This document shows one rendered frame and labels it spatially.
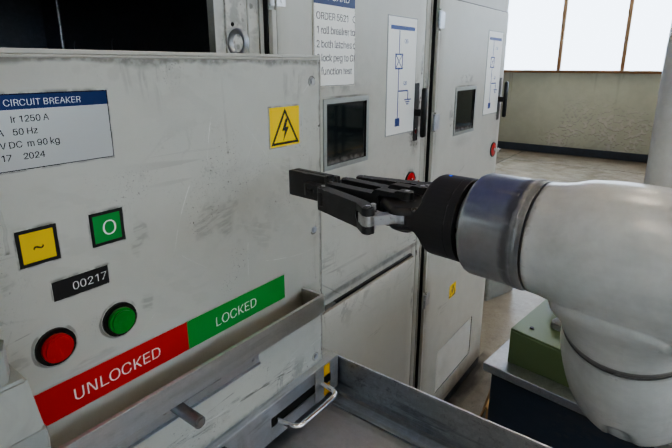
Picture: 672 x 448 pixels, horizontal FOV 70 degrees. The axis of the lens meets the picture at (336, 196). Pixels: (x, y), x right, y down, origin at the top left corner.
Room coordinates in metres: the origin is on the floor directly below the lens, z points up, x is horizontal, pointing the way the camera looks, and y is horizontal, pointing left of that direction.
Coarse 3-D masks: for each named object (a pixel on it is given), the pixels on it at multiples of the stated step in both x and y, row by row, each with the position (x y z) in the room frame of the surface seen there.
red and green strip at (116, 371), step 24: (264, 288) 0.58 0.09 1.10; (216, 312) 0.52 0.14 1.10; (240, 312) 0.55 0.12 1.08; (168, 336) 0.47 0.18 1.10; (192, 336) 0.49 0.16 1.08; (120, 360) 0.42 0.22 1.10; (144, 360) 0.44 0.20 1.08; (168, 360) 0.47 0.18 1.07; (72, 384) 0.39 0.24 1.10; (96, 384) 0.40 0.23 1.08; (120, 384) 0.42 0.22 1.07; (48, 408) 0.37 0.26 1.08; (72, 408) 0.38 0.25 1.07
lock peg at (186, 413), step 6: (174, 408) 0.45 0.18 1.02; (180, 408) 0.45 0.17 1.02; (186, 408) 0.45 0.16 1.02; (180, 414) 0.44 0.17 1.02; (186, 414) 0.44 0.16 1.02; (192, 414) 0.44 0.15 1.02; (198, 414) 0.44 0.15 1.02; (186, 420) 0.43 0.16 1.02; (192, 420) 0.43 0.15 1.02; (198, 420) 0.43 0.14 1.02; (204, 420) 0.43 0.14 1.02; (192, 426) 0.43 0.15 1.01; (198, 426) 0.43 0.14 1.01
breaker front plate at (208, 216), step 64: (0, 64) 0.38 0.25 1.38; (64, 64) 0.41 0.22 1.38; (128, 64) 0.46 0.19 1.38; (192, 64) 0.52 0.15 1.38; (256, 64) 0.59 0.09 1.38; (128, 128) 0.45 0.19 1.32; (192, 128) 0.51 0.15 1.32; (256, 128) 0.58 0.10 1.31; (0, 192) 0.36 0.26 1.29; (64, 192) 0.40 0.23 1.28; (128, 192) 0.45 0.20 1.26; (192, 192) 0.51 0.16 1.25; (256, 192) 0.58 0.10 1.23; (0, 256) 0.36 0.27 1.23; (64, 256) 0.40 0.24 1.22; (128, 256) 0.44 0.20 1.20; (192, 256) 0.50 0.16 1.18; (256, 256) 0.58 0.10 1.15; (320, 256) 0.68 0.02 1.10; (0, 320) 0.35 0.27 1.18; (64, 320) 0.39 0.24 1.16; (256, 320) 0.57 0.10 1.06; (320, 320) 0.68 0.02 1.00; (128, 384) 0.43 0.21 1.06; (256, 384) 0.57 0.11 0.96
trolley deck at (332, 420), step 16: (304, 416) 0.64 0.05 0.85; (320, 416) 0.64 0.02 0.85; (336, 416) 0.64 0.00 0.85; (352, 416) 0.64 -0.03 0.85; (288, 432) 0.61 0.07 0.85; (304, 432) 0.61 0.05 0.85; (320, 432) 0.61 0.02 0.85; (336, 432) 0.61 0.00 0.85; (352, 432) 0.61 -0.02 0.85; (368, 432) 0.61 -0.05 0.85; (384, 432) 0.61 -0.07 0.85
